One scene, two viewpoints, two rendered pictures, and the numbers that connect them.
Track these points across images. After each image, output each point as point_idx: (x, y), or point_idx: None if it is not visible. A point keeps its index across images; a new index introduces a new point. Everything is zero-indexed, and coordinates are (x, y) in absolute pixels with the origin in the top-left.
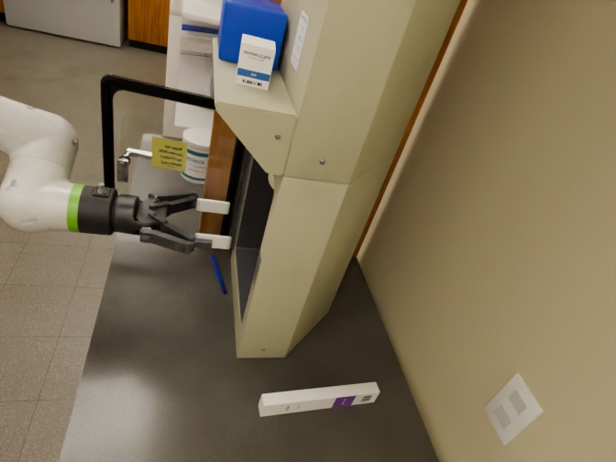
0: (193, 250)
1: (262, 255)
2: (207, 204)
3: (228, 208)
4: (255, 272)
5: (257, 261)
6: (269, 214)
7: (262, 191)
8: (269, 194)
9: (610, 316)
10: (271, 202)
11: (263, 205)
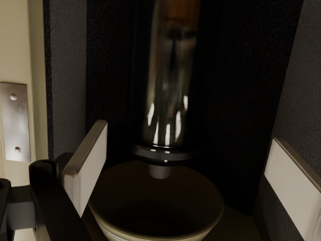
0: (44, 160)
1: (5, 168)
2: (294, 203)
3: (268, 159)
4: (17, 108)
5: (26, 134)
6: (30, 238)
7: (311, 138)
8: (304, 124)
9: (0, 132)
10: (306, 102)
11: (318, 94)
